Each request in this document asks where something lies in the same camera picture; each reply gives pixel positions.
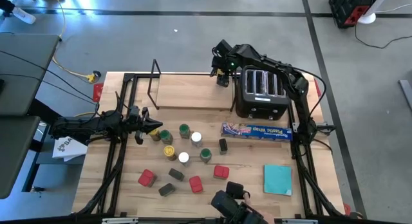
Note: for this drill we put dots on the red-lidded paprika spice tin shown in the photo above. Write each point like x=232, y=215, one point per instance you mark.
x=221, y=172
x=195, y=184
x=146, y=177

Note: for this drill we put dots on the small black box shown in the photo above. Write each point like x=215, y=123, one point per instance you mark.
x=235, y=189

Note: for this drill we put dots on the white-lidded seasoning jar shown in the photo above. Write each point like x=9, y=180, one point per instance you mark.
x=183, y=157
x=196, y=137

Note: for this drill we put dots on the green-lidded spice jar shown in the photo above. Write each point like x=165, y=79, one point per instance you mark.
x=205, y=153
x=165, y=134
x=184, y=129

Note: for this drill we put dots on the person's hand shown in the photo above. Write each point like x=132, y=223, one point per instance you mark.
x=246, y=198

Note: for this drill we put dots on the yellow-lidded spice jar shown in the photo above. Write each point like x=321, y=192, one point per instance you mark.
x=155, y=136
x=169, y=150

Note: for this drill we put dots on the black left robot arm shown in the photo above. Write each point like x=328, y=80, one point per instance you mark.
x=80, y=127

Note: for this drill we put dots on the grey desk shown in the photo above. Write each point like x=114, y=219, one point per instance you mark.
x=25, y=43

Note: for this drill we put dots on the teal cleaning cloth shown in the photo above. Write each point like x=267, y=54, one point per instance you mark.
x=277, y=179

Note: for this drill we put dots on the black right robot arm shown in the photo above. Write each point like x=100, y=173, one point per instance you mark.
x=299, y=85

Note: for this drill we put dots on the black aluminium rig frame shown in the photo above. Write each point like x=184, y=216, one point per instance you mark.
x=128, y=77

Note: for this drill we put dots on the black pepper spice tin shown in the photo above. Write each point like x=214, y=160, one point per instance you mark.
x=166, y=189
x=223, y=146
x=176, y=174

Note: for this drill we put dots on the white stand base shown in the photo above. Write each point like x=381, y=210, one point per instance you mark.
x=367, y=18

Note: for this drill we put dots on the yellow black plug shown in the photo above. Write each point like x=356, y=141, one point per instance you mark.
x=92, y=77

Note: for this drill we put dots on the blue plastic wrap box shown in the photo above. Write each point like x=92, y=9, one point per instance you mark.
x=257, y=131

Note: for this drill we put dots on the black four-slot toaster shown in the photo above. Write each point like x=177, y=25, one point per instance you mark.
x=262, y=101

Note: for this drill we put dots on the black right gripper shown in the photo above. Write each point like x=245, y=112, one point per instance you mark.
x=225, y=58

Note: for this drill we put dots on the white oblong object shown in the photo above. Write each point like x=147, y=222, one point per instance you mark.
x=24, y=15

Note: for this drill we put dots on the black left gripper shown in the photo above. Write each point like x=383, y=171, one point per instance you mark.
x=133, y=121

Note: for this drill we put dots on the silver metal bracket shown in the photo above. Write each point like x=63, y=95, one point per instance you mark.
x=301, y=221
x=119, y=221

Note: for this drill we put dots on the dark desk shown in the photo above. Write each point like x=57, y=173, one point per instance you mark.
x=16, y=153

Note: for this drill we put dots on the white paper with logo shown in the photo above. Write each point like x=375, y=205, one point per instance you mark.
x=69, y=150

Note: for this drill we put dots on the red and black tool crate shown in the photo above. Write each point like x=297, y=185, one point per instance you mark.
x=344, y=8

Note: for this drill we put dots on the red table clamp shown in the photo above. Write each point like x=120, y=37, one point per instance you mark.
x=98, y=92
x=347, y=209
x=318, y=89

